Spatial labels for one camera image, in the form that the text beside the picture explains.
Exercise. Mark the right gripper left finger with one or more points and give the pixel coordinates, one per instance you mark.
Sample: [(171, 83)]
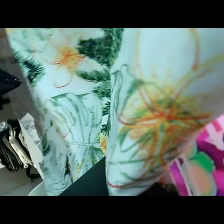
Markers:
[(90, 183)]

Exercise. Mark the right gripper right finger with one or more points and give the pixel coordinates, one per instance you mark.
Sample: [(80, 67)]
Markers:
[(156, 191)]

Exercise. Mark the white floral leaf-print shirt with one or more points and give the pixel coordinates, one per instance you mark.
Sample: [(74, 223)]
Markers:
[(150, 100)]

